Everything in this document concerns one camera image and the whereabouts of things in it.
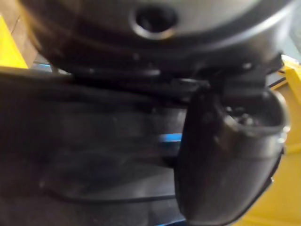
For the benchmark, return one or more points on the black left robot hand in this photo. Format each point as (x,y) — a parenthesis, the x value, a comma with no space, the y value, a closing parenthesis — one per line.
(211,35)

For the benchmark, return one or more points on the yellow shelf upright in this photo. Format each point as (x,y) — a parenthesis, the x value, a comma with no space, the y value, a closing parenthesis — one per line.
(9,47)

